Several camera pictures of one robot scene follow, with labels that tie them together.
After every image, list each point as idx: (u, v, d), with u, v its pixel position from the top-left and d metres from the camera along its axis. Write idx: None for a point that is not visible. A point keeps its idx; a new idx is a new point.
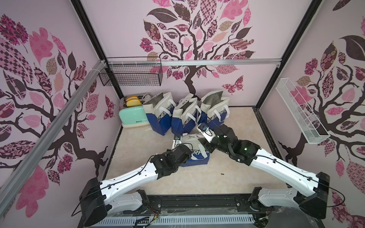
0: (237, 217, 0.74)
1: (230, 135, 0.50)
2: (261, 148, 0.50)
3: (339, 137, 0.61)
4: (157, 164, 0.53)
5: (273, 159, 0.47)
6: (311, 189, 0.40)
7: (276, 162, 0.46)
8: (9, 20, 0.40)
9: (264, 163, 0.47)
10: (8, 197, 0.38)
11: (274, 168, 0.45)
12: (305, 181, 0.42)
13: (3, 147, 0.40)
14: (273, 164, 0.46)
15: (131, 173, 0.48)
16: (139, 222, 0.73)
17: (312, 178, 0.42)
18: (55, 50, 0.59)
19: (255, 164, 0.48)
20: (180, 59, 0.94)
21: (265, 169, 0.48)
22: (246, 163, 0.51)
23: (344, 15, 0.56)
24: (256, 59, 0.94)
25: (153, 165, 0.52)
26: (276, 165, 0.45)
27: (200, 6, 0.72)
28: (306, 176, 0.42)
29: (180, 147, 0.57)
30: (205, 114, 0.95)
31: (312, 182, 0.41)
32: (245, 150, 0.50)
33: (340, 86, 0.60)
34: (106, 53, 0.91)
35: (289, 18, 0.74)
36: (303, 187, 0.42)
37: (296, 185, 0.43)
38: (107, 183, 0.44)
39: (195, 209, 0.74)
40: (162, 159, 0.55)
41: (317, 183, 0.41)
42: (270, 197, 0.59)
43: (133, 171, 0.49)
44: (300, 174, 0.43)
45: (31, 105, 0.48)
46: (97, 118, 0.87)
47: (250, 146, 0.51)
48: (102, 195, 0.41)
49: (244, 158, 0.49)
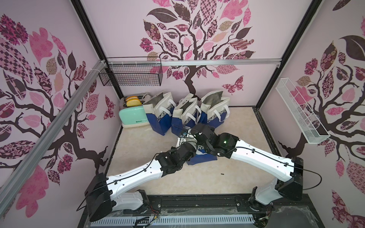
0: (237, 217, 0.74)
1: (205, 131, 0.50)
2: (240, 140, 0.49)
3: (339, 137, 0.61)
4: (162, 161, 0.53)
5: (252, 149, 0.46)
6: (288, 175, 0.41)
7: (254, 151, 0.46)
8: (9, 20, 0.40)
9: (243, 155, 0.46)
10: (8, 197, 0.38)
11: (254, 158, 0.45)
12: (282, 167, 0.42)
13: (3, 147, 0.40)
14: (252, 153, 0.46)
15: (136, 170, 0.48)
16: (139, 222, 0.73)
17: (288, 164, 0.43)
18: (55, 50, 0.59)
19: (235, 156, 0.48)
20: (180, 59, 0.94)
21: (245, 160, 0.48)
22: (226, 156, 0.50)
23: (344, 15, 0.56)
24: (256, 59, 0.94)
25: (158, 162, 0.53)
26: (255, 154, 0.45)
27: (200, 6, 0.72)
28: (283, 163, 0.43)
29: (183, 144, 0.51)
30: (205, 114, 0.95)
31: (288, 167, 0.42)
32: (225, 143, 0.48)
33: (340, 86, 0.60)
34: (106, 53, 0.91)
35: (289, 18, 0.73)
36: (281, 174, 0.43)
37: (273, 172, 0.44)
38: (113, 178, 0.44)
39: (195, 209, 0.74)
40: (167, 157, 0.55)
41: (293, 168, 0.42)
42: (263, 194, 0.59)
43: (139, 167, 0.49)
44: (277, 161, 0.44)
45: (31, 105, 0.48)
46: (97, 118, 0.87)
47: (229, 138, 0.49)
48: (109, 191, 0.41)
49: (224, 151, 0.48)
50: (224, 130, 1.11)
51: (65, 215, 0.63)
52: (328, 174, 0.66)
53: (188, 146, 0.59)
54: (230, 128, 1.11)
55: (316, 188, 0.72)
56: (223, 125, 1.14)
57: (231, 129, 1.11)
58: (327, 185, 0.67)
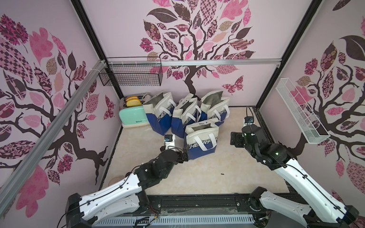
0: (236, 217, 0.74)
1: (258, 134, 0.48)
2: (293, 159, 0.45)
3: (339, 137, 0.61)
4: (140, 175, 0.51)
5: (304, 175, 0.43)
6: (333, 218, 0.38)
7: (306, 178, 0.42)
8: (9, 20, 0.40)
9: (292, 175, 0.43)
10: (7, 197, 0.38)
11: (301, 184, 0.42)
12: (331, 208, 0.39)
13: (3, 147, 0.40)
14: (304, 179, 0.42)
15: (112, 187, 0.47)
16: (139, 222, 0.73)
17: (339, 208, 0.39)
18: (55, 50, 0.59)
19: (280, 171, 0.46)
20: (180, 59, 0.94)
21: (289, 180, 0.45)
22: (271, 167, 0.48)
23: (344, 15, 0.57)
24: (256, 59, 0.94)
25: (136, 176, 0.50)
26: (306, 181, 0.42)
27: (200, 6, 0.72)
28: (333, 204, 0.39)
29: (161, 154, 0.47)
30: (205, 114, 0.95)
31: (339, 212, 0.38)
32: (275, 154, 0.46)
33: (340, 86, 0.60)
34: (106, 53, 0.91)
35: (289, 18, 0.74)
36: (325, 212, 0.39)
37: (317, 205, 0.41)
38: (87, 199, 0.43)
39: (195, 209, 0.74)
40: (146, 170, 0.52)
41: (344, 215, 0.38)
42: (274, 203, 0.58)
43: (114, 185, 0.48)
44: (328, 199, 0.40)
45: (31, 104, 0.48)
46: (97, 118, 0.86)
47: (282, 151, 0.46)
48: (80, 213, 0.41)
49: (271, 161, 0.45)
50: (223, 130, 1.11)
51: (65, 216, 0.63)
52: (328, 174, 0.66)
53: (168, 156, 0.52)
54: (229, 128, 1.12)
55: None
56: (223, 125, 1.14)
57: (230, 129, 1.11)
58: (327, 186, 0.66)
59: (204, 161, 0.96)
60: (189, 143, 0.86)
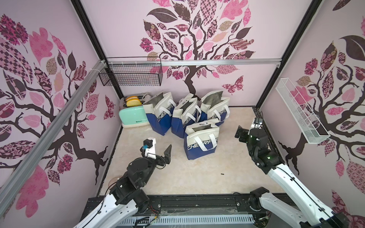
0: (236, 217, 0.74)
1: (263, 140, 0.53)
2: (284, 164, 0.51)
3: (339, 137, 0.61)
4: (117, 193, 0.50)
5: (292, 177, 0.48)
6: (317, 218, 0.40)
7: (293, 180, 0.47)
8: (9, 20, 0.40)
9: (280, 176, 0.49)
10: (7, 198, 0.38)
11: (289, 185, 0.47)
12: (314, 208, 0.41)
13: (3, 147, 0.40)
14: (290, 181, 0.47)
15: (91, 213, 0.47)
16: (139, 222, 0.73)
17: (324, 209, 0.41)
18: (55, 50, 0.59)
19: (272, 175, 0.51)
20: (180, 59, 0.94)
21: (280, 183, 0.50)
22: (264, 169, 0.55)
23: (344, 15, 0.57)
24: (256, 59, 0.94)
25: (112, 196, 0.49)
26: (293, 183, 0.47)
27: (200, 6, 0.72)
28: (319, 206, 0.42)
29: (129, 166, 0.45)
30: (205, 114, 0.95)
31: (322, 213, 0.40)
32: (268, 159, 0.53)
33: (340, 86, 0.60)
34: (106, 53, 0.91)
35: (289, 18, 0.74)
36: (310, 213, 0.42)
37: (304, 208, 0.43)
38: None
39: (194, 209, 0.74)
40: (121, 186, 0.51)
41: (329, 217, 0.40)
42: (273, 204, 0.59)
43: (93, 210, 0.47)
44: (313, 201, 0.43)
45: (31, 104, 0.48)
46: (97, 118, 0.86)
47: (274, 157, 0.53)
48: None
49: (263, 165, 0.53)
50: (223, 130, 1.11)
51: (65, 216, 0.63)
52: (328, 174, 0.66)
53: (137, 166, 0.49)
54: (229, 128, 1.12)
55: (317, 189, 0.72)
56: (223, 125, 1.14)
57: (230, 129, 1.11)
58: (327, 186, 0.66)
59: (204, 161, 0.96)
60: (189, 144, 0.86)
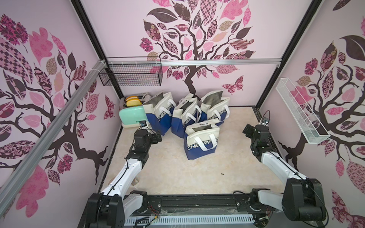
0: (237, 217, 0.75)
1: (264, 134, 0.64)
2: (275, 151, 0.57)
3: (339, 137, 0.61)
4: (134, 157, 0.60)
5: (278, 156, 0.57)
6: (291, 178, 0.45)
7: (279, 159, 0.55)
8: (9, 20, 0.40)
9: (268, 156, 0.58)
10: (7, 197, 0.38)
11: (273, 163, 0.55)
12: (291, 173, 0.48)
13: (3, 147, 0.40)
14: (275, 159, 0.55)
15: (120, 174, 0.51)
16: (139, 222, 0.73)
17: (298, 173, 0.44)
18: (55, 50, 0.59)
19: (263, 158, 0.61)
20: (180, 59, 0.94)
21: (268, 162, 0.58)
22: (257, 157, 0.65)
23: (344, 15, 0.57)
24: (256, 59, 0.94)
25: (132, 159, 0.59)
26: (278, 160, 0.55)
27: (200, 6, 0.72)
28: (295, 172, 0.48)
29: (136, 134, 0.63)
30: (205, 114, 0.95)
31: (296, 175, 0.47)
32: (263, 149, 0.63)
33: (340, 86, 0.60)
34: (106, 53, 0.91)
35: (289, 18, 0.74)
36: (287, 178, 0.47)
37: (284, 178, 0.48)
38: (108, 188, 0.45)
39: (195, 209, 0.74)
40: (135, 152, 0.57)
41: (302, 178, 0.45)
42: (267, 193, 0.61)
43: (120, 171, 0.52)
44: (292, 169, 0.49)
45: (31, 105, 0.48)
46: (97, 118, 0.87)
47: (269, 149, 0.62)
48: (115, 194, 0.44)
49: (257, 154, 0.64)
50: (223, 130, 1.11)
51: (65, 216, 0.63)
52: (328, 174, 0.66)
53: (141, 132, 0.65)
54: (229, 128, 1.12)
55: None
56: (223, 124, 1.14)
57: (230, 129, 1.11)
58: (327, 186, 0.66)
59: (204, 161, 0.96)
60: (189, 144, 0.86)
